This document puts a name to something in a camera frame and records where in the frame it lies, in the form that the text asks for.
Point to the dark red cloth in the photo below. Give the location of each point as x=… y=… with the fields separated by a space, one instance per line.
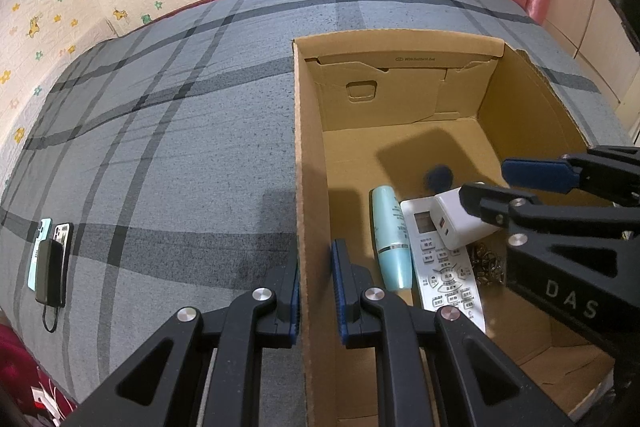
x=20 y=367

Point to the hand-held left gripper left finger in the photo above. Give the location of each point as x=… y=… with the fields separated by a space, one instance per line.
x=292 y=302

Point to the teal bottle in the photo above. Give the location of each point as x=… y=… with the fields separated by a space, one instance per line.
x=392 y=247

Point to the large white charger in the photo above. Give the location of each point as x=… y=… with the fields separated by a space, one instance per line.
x=455 y=217

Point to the beige wardrobe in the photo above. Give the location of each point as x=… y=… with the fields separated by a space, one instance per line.
x=590 y=37

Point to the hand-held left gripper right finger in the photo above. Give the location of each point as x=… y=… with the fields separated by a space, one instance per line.
x=341 y=292

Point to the teal phone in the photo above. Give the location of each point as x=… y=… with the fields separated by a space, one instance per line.
x=44 y=227

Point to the dark-cased phone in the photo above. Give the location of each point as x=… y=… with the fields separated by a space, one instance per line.
x=64 y=231

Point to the brown cardboard box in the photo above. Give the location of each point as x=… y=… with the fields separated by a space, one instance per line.
x=360 y=157

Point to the white remote control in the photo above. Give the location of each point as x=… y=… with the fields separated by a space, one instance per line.
x=445 y=277

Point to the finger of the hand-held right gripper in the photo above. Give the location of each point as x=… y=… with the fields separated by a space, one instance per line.
x=550 y=214
x=535 y=172

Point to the black power bank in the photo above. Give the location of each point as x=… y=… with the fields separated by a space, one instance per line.
x=51 y=272

